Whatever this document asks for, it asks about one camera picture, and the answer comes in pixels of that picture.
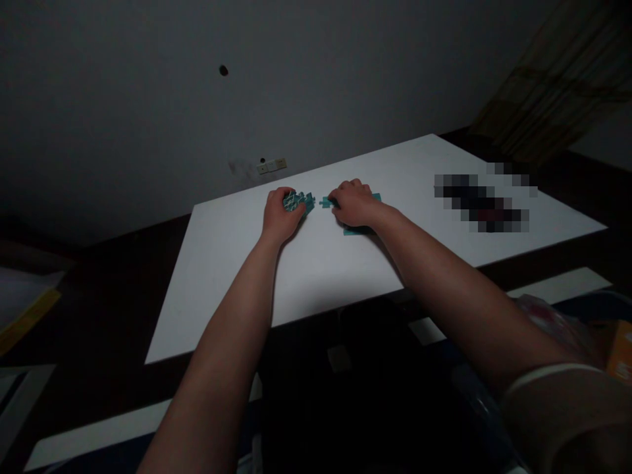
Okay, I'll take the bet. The small teal puzzle cluster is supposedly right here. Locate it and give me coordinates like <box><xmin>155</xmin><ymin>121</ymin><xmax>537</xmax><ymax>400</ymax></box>
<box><xmin>282</xmin><ymin>189</ymin><xmax>317</xmax><ymax>216</ymax></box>

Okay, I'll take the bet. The person's body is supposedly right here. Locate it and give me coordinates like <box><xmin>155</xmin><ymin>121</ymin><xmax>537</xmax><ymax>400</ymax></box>
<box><xmin>240</xmin><ymin>300</ymin><xmax>529</xmax><ymax>474</ymax></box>

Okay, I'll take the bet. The beige curtain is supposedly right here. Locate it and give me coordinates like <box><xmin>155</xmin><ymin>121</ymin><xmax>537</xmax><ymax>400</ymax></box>
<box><xmin>467</xmin><ymin>0</ymin><xmax>632</xmax><ymax>165</ymax></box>

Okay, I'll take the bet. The person's left hand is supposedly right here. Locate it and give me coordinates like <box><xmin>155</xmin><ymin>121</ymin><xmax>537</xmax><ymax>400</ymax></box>
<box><xmin>261</xmin><ymin>187</ymin><xmax>305</xmax><ymax>238</ymax></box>

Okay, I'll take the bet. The person's right hand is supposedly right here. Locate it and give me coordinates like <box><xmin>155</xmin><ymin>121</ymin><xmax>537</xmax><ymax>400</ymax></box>
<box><xmin>329</xmin><ymin>178</ymin><xmax>394</xmax><ymax>230</ymax></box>

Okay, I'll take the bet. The clear plastic bag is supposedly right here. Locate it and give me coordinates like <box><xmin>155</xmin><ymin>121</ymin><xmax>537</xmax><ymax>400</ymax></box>
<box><xmin>516</xmin><ymin>293</ymin><xmax>612</xmax><ymax>369</ymax></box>

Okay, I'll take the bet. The orange carton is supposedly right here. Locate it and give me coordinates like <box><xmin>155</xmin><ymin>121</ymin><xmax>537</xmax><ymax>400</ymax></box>
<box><xmin>590</xmin><ymin>319</ymin><xmax>632</xmax><ymax>387</ymax></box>

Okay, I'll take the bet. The large teal puzzle section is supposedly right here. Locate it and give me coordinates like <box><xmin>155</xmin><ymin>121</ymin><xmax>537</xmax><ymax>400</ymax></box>
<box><xmin>321</xmin><ymin>191</ymin><xmax>384</xmax><ymax>237</ymax></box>

